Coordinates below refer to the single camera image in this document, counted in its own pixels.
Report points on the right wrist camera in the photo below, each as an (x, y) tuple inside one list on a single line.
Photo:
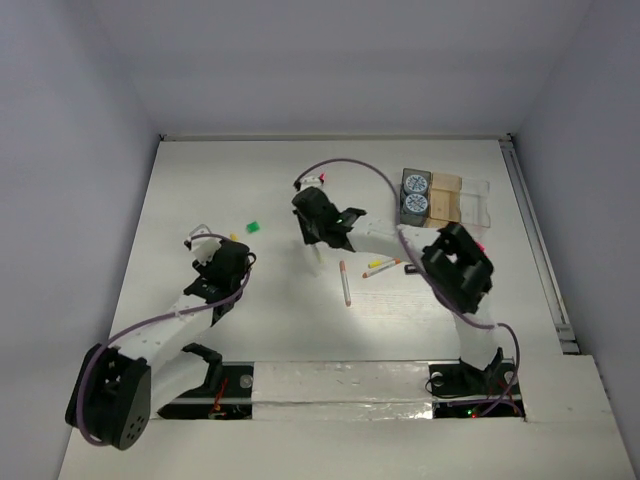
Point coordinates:
[(310, 181)]

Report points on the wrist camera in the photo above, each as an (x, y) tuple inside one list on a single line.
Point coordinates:
[(202, 243), (310, 181)]

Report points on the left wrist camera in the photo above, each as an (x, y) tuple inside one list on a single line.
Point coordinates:
[(202, 243)]

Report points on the green highlighter cap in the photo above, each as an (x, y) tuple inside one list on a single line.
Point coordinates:
[(253, 227)]

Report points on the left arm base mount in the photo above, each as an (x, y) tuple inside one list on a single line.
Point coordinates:
[(200, 385)]

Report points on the dark grey container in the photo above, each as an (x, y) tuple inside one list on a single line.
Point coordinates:
[(412, 220)]

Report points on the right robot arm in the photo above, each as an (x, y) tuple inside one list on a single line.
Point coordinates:
[(449, 259)]

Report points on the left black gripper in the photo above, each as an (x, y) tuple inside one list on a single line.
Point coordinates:
[(220, 255)]

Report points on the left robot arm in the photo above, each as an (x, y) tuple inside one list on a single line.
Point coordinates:
[(126, 380)]

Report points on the orange white marker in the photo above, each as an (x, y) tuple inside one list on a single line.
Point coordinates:
[(381, 268)]

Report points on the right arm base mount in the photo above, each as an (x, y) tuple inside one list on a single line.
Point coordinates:
[(460, 391)]

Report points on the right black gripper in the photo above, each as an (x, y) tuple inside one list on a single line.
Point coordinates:
[(310, 234)]

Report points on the blue white round jar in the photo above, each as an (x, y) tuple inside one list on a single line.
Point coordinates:
[(415, 184)]

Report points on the pink white marker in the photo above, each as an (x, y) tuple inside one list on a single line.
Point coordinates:
[(344, 283)]

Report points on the clear plastic container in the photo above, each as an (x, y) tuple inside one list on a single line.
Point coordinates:
[(473, 203)]

